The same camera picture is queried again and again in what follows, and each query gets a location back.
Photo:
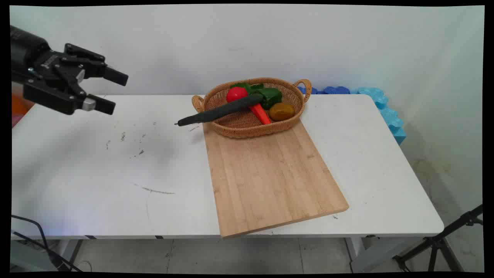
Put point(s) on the red toy tomato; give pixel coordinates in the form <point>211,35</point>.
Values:
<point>236,94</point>

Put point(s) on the orange object behind table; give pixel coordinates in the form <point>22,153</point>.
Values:
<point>19,110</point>

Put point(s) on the blue foam padding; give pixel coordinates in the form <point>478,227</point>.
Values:
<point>389,116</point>

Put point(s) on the green toy bell pepper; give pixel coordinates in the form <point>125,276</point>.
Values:
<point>271,96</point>

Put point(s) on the white table leg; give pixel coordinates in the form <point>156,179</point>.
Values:
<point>362,253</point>

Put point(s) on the grey table leg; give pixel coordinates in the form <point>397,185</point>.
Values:
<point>71,253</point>

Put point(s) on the wooden cutting board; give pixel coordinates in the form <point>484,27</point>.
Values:
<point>270,177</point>

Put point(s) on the black tripod stand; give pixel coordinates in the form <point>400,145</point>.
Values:
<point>440,243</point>

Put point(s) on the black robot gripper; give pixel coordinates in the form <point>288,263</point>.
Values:
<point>32,58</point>

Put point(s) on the dark green toy cucumber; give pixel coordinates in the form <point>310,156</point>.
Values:
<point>220,112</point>

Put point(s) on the brown toy potato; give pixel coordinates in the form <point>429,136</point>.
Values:
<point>281,111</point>

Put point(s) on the orange toy carrot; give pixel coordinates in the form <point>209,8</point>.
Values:
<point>261,114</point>

